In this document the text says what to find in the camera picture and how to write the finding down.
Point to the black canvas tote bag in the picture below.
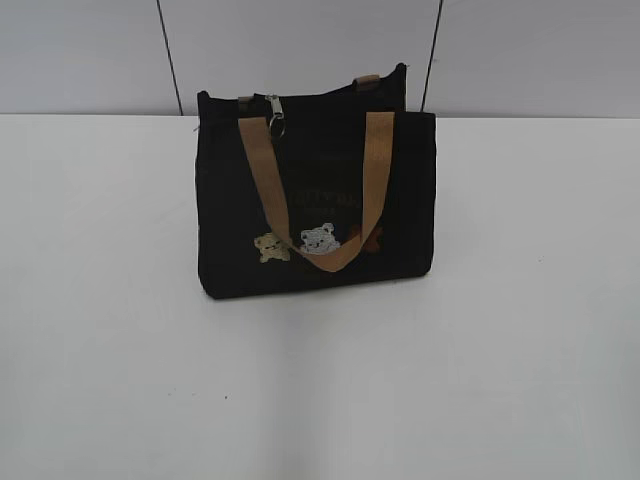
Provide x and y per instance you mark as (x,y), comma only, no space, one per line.
(345,197)

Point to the silver zipper pull with ring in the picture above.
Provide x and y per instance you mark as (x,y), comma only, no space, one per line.
(276,122)

